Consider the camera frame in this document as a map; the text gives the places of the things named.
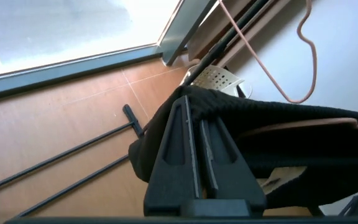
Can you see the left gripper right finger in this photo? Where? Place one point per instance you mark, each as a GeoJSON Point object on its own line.
{"type": "Point", "coordinates": [238, 183]}

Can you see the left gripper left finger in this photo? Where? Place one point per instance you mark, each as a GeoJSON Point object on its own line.
{"type": "Point", "coordinates": [172, 183]}

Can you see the black shorts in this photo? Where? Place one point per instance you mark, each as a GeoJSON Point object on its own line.
{"type": "Point", "coordinates": [291, 149]}

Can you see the white laundry basket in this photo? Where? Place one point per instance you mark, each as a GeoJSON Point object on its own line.
{"type": "Point", "coordinates": [219, 79]}

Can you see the black clothes rack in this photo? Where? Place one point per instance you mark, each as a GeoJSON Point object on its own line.
{"type": "Point", "coordinates": [217, 49]}

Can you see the window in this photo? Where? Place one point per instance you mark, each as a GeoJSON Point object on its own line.
{"type": "Point", "coordinates": [73, 67]}

